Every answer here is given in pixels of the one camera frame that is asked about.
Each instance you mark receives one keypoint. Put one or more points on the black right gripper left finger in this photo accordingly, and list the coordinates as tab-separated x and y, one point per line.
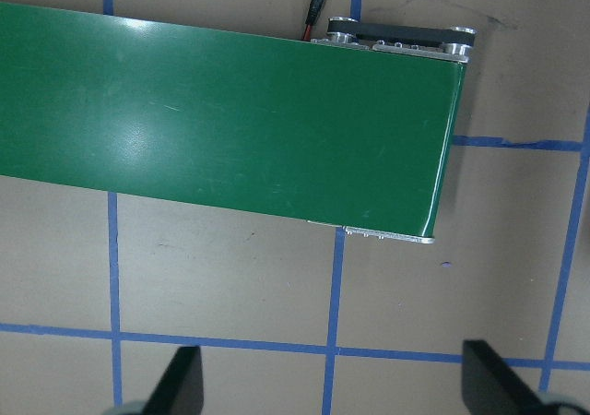
181	388

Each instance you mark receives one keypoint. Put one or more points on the green conveyor belt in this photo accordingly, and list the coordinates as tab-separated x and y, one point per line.
335	133

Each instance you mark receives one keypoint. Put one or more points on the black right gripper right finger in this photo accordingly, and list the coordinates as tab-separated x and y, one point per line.
491	387

